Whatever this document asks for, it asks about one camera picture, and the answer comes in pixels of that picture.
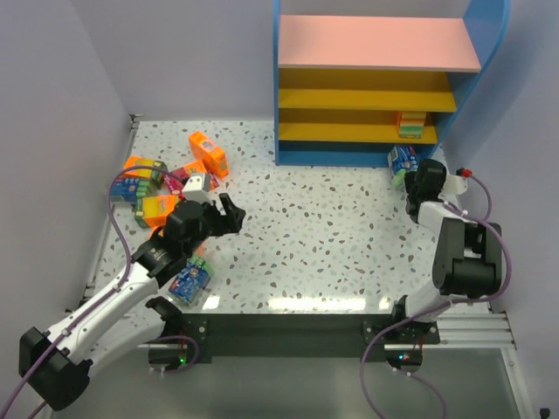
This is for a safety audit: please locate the blue sponge pack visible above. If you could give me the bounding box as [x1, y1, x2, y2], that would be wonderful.
[169, 255, 213, 305]
[388, 146, 418, 189]
[108, 178, 155, 205]

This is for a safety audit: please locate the blue sponge pack front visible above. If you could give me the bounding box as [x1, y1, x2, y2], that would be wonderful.
[169, 255, 213, 305]

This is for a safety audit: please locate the orange Scrub Daddy box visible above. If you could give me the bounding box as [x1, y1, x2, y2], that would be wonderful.
[149, 226, 204, 257]

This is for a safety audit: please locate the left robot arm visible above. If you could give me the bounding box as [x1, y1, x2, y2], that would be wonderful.
[18, 191, 245, 411]

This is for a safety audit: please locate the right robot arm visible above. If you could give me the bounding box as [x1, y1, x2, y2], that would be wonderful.
[391, 159, 502, 324]

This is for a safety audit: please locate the blue shelf unit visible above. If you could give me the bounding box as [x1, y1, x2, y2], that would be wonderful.
[273, 1, 511, 168]

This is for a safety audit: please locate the orange yellow sponge box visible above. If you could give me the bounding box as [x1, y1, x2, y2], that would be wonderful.
[135, 195, 180, 229]

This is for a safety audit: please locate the pink sponge box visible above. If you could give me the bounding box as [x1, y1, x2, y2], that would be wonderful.
[163, 160, 219, 196]

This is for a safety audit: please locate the orange box upright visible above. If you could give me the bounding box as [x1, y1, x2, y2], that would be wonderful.
[189, 131, 229, 179]

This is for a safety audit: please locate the orange green sponge box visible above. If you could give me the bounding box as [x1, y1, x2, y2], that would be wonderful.
[119, 155, 168, 189]

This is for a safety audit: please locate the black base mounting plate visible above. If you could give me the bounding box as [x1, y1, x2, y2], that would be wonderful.
[130, 313, 440, 366]

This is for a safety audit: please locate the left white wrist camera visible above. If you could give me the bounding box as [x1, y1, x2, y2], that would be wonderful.
[182, 173, 211, 203]

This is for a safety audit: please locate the aluminium frame rail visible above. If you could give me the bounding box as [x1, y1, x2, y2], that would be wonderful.
[65, 312, 521, 350]

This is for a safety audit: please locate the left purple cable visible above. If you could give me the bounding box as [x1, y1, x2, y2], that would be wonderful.
[0, 164, 189, 419]

